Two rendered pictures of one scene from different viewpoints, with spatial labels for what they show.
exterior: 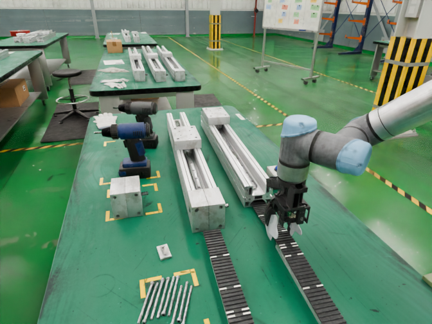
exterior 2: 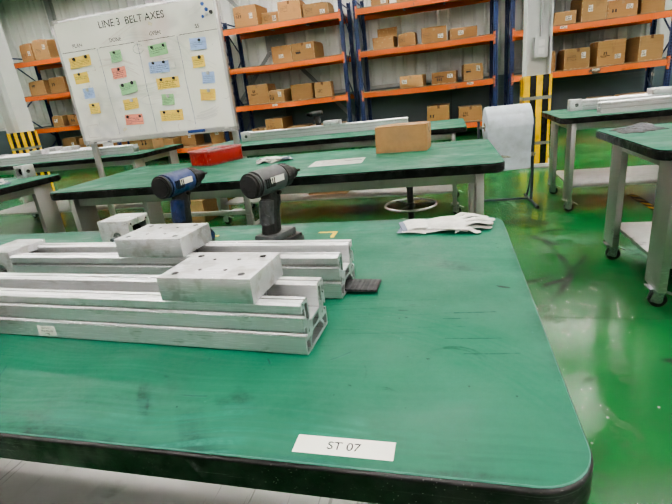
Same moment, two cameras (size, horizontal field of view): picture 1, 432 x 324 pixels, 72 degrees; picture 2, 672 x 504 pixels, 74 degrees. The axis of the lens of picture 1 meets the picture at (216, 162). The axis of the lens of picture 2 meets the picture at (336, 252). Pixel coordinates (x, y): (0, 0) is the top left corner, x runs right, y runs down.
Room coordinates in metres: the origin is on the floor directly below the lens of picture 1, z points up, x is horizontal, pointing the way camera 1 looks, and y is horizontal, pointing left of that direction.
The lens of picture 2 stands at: (1.98, -0.47, 1.14)
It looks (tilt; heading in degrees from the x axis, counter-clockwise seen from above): 19 degrees down; 122
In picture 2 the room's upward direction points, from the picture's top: 6 degrees counter-clockwise
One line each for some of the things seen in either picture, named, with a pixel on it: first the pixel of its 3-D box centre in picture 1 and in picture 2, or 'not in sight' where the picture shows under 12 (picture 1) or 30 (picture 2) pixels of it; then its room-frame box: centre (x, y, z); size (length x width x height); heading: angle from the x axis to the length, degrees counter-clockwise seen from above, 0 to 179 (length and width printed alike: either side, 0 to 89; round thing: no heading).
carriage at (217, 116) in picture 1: (215, 117); (223, 283); (1.47, 0.01, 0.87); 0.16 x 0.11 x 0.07; 13
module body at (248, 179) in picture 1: (227, 146); (107, 305); (1.23, -0.05, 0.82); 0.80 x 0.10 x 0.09; 13
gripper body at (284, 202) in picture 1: (290, 198); not in sight; (0.64, -0.19, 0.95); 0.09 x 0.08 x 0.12; 13
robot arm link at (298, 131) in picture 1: (298, 141); not in sight; (0.64, -0.19, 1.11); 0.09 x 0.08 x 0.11; 51
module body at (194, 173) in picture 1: (186, 150); (171, 266); (1.18, 0.13, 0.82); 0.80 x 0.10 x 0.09; 13
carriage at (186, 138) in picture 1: (185, 139); (166, 245); (1.18, 0.13, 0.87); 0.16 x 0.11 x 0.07; 13
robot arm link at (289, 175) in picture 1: (293, 169); not in sight; (0.65, -0.19, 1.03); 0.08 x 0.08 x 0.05
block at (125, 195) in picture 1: (130, 196); (124, 234); (0.82, 0.28, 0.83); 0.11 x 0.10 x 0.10; 105
